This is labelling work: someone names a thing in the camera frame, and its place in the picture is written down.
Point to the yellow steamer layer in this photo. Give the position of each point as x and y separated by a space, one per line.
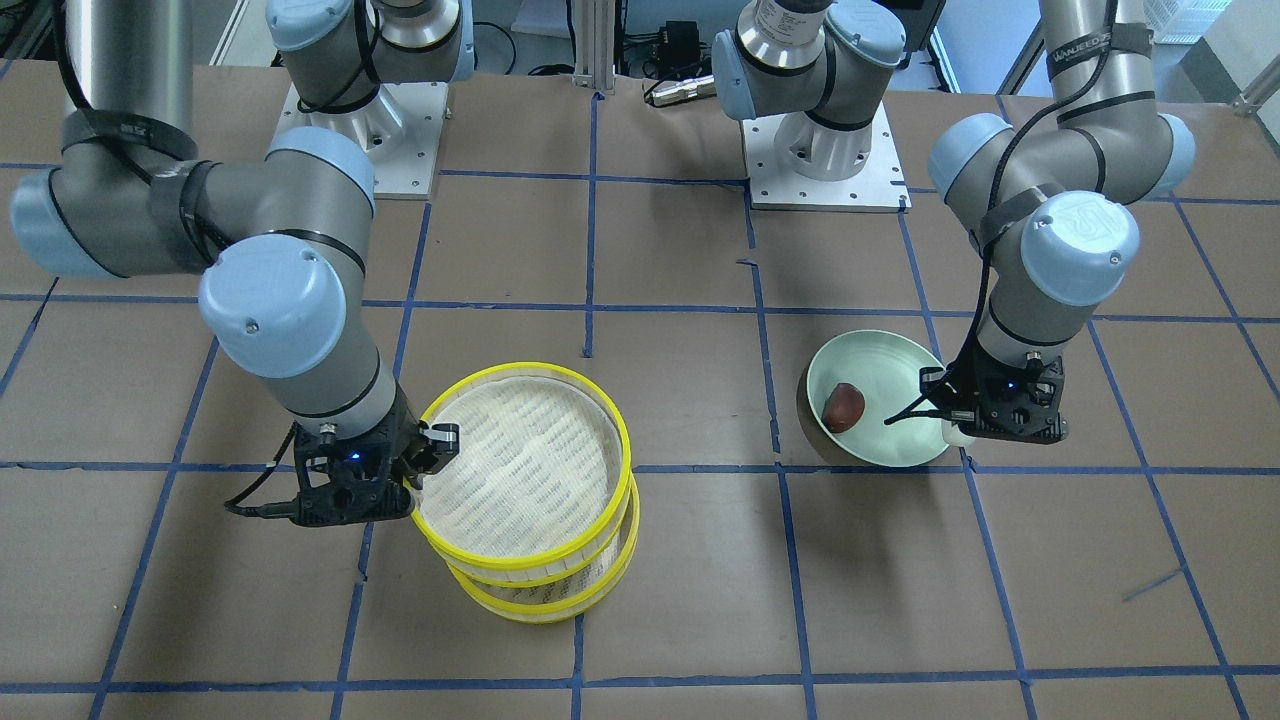
542 483
567 597

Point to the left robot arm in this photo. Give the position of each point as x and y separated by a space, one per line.
1047 212

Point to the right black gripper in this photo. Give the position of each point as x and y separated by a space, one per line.
407 432

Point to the aluminium frame post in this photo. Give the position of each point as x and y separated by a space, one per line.
594 27

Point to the light green plate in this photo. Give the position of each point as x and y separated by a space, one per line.
884 367

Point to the brown bun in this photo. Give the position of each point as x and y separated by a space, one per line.
843 409

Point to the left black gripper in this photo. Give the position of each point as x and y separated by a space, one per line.
1057 381

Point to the silver cylinder device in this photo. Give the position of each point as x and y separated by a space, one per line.
671 92

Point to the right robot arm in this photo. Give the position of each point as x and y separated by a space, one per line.
280 245

